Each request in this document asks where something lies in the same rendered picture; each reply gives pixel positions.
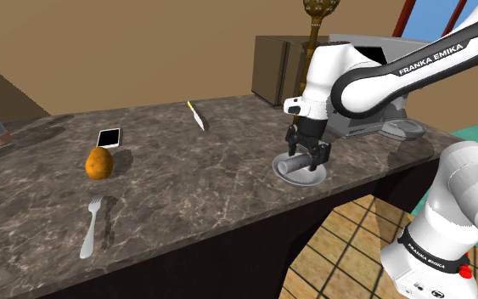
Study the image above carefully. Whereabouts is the white phone with black screen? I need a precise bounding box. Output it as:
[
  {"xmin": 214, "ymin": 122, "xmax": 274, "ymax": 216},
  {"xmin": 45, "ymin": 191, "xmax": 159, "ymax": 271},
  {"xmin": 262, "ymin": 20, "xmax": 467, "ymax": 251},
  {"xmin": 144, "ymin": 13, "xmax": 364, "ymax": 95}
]
[{"xmin": 96, "ymin": 127, "xmax": 122, "ymax": 150}]

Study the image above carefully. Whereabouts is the red-framed window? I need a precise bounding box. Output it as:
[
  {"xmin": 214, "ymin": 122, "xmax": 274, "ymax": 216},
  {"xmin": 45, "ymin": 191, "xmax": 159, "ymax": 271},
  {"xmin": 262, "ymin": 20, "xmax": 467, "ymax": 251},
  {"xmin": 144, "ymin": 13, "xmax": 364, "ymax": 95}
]
[{"xmin": 391, "ymin": 0, "xmax": 478, "ymax": 43}]

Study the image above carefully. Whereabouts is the grey cylinder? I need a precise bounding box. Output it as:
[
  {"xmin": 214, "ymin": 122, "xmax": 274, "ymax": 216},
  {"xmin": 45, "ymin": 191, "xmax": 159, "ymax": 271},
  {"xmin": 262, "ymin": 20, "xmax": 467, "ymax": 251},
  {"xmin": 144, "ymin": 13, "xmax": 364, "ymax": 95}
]
[{"xmin": 277, "ymin": 153, "xmax": 315, "ymax": 175}]

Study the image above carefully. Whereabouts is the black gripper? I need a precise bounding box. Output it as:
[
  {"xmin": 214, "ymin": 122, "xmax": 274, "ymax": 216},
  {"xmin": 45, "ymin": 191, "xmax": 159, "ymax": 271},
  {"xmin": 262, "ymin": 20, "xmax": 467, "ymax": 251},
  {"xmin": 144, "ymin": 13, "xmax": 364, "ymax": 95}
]
[{"xmin": 285, "ymin": 116, "xmax": 332, "ymax": 172}]

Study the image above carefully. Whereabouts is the grey round plate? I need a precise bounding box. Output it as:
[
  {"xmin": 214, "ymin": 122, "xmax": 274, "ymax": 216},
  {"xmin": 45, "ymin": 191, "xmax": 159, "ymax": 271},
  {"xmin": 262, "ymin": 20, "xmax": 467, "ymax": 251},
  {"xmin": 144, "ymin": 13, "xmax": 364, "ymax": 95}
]
[{"xmin": 272, "ymin": 150, "xmax": 328, "ymax": 188}]

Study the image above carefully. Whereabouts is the orange-brown potato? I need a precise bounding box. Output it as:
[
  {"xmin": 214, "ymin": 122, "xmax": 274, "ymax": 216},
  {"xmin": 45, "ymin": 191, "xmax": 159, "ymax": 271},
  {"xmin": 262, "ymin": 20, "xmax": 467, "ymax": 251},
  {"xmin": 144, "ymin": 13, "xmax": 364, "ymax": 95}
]
[{"xmin": 84, "ymin": 146, "xmax": 115, "ymax": 181}]

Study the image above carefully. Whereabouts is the silver fork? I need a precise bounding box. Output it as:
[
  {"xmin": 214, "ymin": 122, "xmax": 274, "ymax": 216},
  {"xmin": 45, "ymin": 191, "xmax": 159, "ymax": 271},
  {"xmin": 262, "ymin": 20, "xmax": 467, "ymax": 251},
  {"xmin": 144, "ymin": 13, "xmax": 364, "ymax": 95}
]
[{"xmin": 79, "ymin": 195, "xmax": 104, "ymax": 260}]

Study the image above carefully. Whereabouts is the brown cabinet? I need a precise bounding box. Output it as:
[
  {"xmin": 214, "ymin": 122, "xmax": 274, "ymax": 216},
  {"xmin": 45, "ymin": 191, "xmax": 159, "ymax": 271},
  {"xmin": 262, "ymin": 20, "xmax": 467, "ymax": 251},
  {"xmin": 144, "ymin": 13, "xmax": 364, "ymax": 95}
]
[{"xmin": 250, "ymin": 34, "xmax": 331, "ymax": 109}]

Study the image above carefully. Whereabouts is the grey kitchen appliance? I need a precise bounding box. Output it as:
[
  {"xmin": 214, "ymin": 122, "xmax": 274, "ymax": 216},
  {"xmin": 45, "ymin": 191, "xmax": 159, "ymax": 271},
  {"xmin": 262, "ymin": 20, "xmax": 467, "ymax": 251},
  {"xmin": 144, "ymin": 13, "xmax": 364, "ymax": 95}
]
[{"xmin": 326, "ymin": 33, "xmax": 430, "ymax": 143}]

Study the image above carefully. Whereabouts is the ornate golden lamp stand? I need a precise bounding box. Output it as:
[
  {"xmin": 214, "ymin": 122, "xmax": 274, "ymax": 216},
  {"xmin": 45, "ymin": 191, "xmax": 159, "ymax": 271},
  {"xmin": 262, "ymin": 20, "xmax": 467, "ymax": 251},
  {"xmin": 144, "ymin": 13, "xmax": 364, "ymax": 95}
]
[{"xmin": 300, "ymin": 0, "xmax": 342, "ymax": 97}]

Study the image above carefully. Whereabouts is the knife with yellow handle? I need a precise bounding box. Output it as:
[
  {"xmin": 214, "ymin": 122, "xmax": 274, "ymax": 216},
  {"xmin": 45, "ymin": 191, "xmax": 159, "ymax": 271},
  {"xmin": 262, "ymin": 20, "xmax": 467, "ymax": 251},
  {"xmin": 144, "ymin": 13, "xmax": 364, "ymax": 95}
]
[{"xmin": 186, "ymin": 99, "xmax": 207, "ymax": 132}]

